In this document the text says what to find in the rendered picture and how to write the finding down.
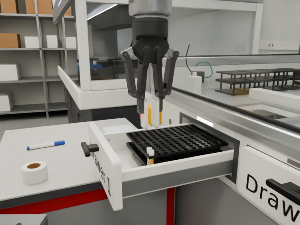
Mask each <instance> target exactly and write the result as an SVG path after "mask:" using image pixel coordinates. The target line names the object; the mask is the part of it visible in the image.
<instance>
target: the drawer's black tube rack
mask: <svg viewBox="0 0 300 225"><path fill-rule="evenodd" d="M132 133H133V134H135V135H136V136H137V137H138V138H139V139H140V140H141V141H142V143H144V144H145V145H146V146H147V147H151V148H152V149H153V150H154V154H155V155H156V158H154V164H157V163H164V162H169V161H174V160H179V159H184V158H191V157H196V156H201V155H206V154H213V153H218V152H223V151H222V150H221V149H220V148H221V147H222V146H228V145H229V144H228V143H227V142H225V141H223V140H221V139H220V138H218V137H216V136H214V135H212V134H210V133H208V132H206V131H204V130H203V129H201V128H199V127H197V126H195V125H183V126H176V127H169V128H162V129H153V130H145V131H138V132H132ZM126 146H127V147H128V148H129V149H130V150H131V152H132V153H133V155H135V156H136V158H137V159H138V160H139V161H140V163H141V164H142V166H147V165H148V164H147V157H146V156H145V155H144V154H143V153H142V152H141V150H140V149H139V148H138V147H137V146H136V145H135V144H134V143H133V142H127V143H126Z"/></svg>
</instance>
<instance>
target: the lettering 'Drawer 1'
mask: <svg viewBox="0 0 300 225"><path fill-rule="evenodd" d="M95 157H96V155H95ZM95 161H96V162H97V163H95V164H96V166H98V170H99V173H101V174H102V175H104V176H105V173H104V172H102V171H100V169H102V167H100V164H99V161H97V159H96V158H95ZM102 175H101V176H102ZM107 179H108V180H109V178H108V177H107ZM102 180H104V178H102ZM108 192H109V183H108ZM109 195H110V192H109ZM110 196H111V195H110Z"/></svg>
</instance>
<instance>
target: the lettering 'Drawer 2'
mask: <svg viewBox="0 0 300 225"><path fill-rule="evenodd" d="M249 177H251V178H252V179H253V180H254V181H255V190H254V191H252V190H250V189H249V188H248V184H249ZM246 189H247V190H249V191H250V192H252V193H255V192H256V191H257V189H258V184H257V181H256V179H255V178H254V177H253V176H251V175H249V174H248V175H247V183H246ZM263 190H265V191H266V192H267V189H265V188H264V189H263V187H262V186H261V191H260V199H262V193H263ZM270 195H273V196H274V197H275V198H276V200H274V199H272V198H269V199H268V204H269V205H270V206H271V207H273V208H274V207H275V209H276V210H277V207H278V198H277V196H276V195H275V194H273V193H271V192H270ZM270 200H272V201H274V202H275V203H276V204H275V206H273V205H271V204H270ZM290 209H291V218H292V221H293V222H295V220H296V218H297V216H298V215H299V213H300V211H299V210H297V212H296V214H295V216H294V217H293V209H292V206H291V205H289V207H288V209H287V211H285V201H284V200H283V215H284V216H287V214H288V212H289V210H290Z"/></svg>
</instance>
